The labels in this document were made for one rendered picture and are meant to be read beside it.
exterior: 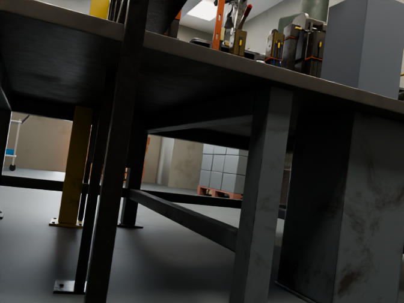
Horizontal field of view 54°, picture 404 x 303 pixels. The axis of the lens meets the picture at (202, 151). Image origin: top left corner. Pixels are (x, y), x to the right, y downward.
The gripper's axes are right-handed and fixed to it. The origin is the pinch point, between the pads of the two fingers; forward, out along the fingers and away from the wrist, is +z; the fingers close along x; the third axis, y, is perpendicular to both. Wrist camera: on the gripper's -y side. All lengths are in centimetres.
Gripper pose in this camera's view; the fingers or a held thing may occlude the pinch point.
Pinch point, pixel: (228, 30)
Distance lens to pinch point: 207.0
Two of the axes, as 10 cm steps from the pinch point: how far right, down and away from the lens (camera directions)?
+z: -1.4, 9.9, -0.5
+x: -2.9, 0.1, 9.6
